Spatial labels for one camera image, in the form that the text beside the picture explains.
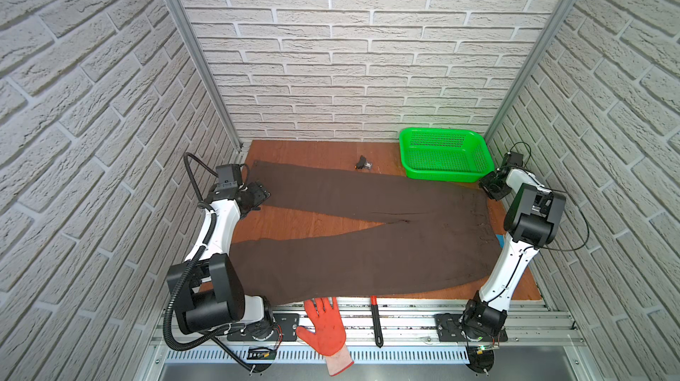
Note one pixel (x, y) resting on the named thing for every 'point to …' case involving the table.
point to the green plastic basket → (444, 154)
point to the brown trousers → (428, 238)
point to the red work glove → (329, 337)
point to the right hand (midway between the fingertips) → (485, 183)
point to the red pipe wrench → (376, 321)
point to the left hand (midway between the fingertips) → (259, 192)
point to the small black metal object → (363, 164)
